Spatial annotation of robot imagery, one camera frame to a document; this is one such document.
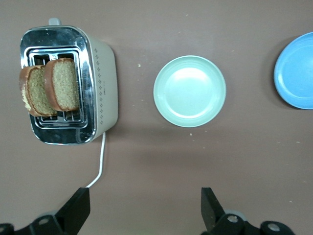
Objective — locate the brown bread slice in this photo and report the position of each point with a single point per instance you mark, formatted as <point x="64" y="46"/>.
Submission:
<point x="64" y="85"/>
<point x="35" y="93"/>

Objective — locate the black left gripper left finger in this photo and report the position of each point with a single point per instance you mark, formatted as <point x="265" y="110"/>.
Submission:
<point x="75" y="213"/>

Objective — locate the beige chrome toaster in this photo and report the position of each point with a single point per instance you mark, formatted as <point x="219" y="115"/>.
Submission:
<point x="102" y="85"/>

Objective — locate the blue round plate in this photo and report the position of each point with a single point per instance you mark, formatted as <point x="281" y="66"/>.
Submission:
<point x="297" y="73"/>

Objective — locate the light green round plate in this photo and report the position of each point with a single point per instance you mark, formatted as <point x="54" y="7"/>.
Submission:
<point x="189" y="91"/>

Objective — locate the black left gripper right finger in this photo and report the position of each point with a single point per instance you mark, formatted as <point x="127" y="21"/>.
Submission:
<point x="211" y="215"/>

